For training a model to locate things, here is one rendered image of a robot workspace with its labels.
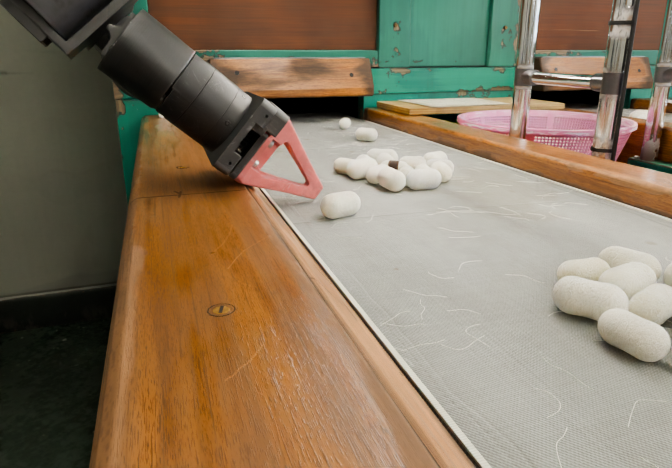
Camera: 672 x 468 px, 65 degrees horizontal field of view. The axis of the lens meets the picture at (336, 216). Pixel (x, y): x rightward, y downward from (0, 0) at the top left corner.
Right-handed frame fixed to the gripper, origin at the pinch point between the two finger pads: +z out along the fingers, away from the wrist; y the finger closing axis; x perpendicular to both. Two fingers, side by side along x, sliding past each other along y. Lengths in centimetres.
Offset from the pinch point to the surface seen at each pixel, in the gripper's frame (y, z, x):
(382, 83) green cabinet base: 56, 18, -24
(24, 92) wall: 135, -40, 32
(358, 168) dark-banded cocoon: 6.5, 5.2, -4.6
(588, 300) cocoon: -26.1, 5.8, -4.5
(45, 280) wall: 136, -3, 79
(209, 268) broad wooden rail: -19.0, -8.6, 6.3
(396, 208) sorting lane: -4.0, 6.0, -3.2
